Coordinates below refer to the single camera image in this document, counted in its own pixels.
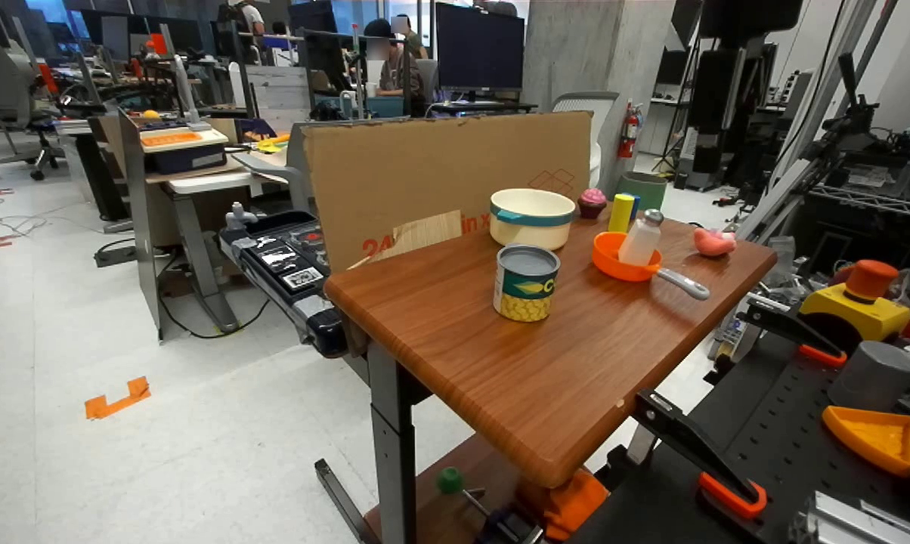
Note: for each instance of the small grey cylinder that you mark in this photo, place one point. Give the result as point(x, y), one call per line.
point(875, 377)

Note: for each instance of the orange printed bracket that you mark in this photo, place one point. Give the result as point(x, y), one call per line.
point(575, 504)

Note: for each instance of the white pot teal rim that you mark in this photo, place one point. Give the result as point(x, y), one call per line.
point(532, 231)

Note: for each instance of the green box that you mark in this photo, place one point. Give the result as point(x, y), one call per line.
point(644, 188)

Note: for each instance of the green knob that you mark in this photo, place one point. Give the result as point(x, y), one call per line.
point(451, 481)

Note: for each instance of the black monitor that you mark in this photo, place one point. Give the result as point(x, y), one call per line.
point(480, 51)

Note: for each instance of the grey table frame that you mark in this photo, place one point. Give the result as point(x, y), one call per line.
point(390, 444)

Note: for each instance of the grey office chair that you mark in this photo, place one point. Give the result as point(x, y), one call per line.
point(1, 79)

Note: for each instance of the white bottle silver cap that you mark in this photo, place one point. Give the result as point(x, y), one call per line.
point(640, 241)

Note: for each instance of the pink cupcake toy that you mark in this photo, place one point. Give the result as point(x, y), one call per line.
point(592, 200)

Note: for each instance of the black tripod equipment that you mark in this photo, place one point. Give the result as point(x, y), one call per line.
point(856, 154)

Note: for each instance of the person with short hair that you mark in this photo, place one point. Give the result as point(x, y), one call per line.
point(408, 32)

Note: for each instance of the printer with orange top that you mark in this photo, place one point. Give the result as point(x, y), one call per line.
point(183, 147)

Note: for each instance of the yellow emergency stop box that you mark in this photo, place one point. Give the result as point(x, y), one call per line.
point(856, 308)

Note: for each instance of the person in white shirt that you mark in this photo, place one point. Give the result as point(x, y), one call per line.
point(242, 25)

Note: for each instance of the grey office desk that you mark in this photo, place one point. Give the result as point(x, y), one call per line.
point(198, 186)

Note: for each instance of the silver aluminium extrusion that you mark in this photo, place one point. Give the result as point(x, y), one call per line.
point(856, 517)

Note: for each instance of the black equipment rail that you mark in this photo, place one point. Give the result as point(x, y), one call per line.
point(290, 267)

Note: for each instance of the brown cardboard sheet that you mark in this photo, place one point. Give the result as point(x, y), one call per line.
point(424, 172)

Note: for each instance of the person in dark top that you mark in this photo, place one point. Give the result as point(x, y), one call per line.
point(385, 64)

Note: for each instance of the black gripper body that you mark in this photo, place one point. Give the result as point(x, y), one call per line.
point(729, 100)

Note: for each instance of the black perforated workbench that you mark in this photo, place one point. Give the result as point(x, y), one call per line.
point(774, 424)

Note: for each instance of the red fire extinguisher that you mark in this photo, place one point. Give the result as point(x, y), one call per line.
point(629, 130)

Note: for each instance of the yellow corn can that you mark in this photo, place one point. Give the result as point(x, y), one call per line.
point(524, 292)

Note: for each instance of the orange wedge tray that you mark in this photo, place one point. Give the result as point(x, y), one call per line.
point(879, 439)

